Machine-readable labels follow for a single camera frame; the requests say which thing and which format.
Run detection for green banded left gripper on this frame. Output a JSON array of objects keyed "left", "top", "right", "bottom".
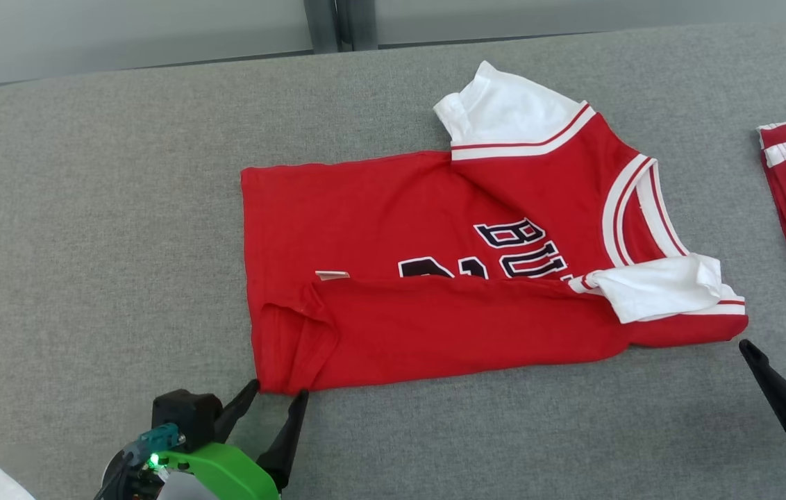
[{"left": 96, "top": 378, "right": 310, "bottom": 500}]

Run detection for red basketball jersey white sleeves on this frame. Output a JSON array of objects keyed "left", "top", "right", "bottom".
[{"left": 240, "top": 61, "right": 749, "bottom": 396}]

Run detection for upright grey metal frame post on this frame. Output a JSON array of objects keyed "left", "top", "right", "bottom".
[{"left": 303, "top": 0, "right": 378, "bottom": 54}]

